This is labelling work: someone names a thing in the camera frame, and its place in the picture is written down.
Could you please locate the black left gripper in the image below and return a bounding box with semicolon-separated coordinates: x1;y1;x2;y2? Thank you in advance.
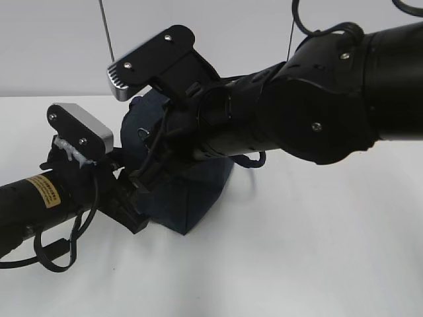
95;148;149;234

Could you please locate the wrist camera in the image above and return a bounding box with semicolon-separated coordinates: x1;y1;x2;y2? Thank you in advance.
107;25;221;103
47;103;114;162

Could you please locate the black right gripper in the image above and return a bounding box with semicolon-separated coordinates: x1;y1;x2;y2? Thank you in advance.
130;82;231;194

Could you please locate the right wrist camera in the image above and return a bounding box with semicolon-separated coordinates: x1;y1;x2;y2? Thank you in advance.
107;25;221;103

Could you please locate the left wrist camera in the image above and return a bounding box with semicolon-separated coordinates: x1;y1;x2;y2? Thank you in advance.
47;103;114;162

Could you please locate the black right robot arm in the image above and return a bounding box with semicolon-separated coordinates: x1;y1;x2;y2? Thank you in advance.
133;23;422;190

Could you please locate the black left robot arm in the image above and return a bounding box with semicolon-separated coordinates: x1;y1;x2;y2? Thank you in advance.
1;148;149;256

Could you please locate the dark blue lunch bag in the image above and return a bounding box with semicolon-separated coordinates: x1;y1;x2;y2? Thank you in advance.
119;89;266;235

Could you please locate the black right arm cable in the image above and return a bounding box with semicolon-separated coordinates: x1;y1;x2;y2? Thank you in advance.
290;0;423;37

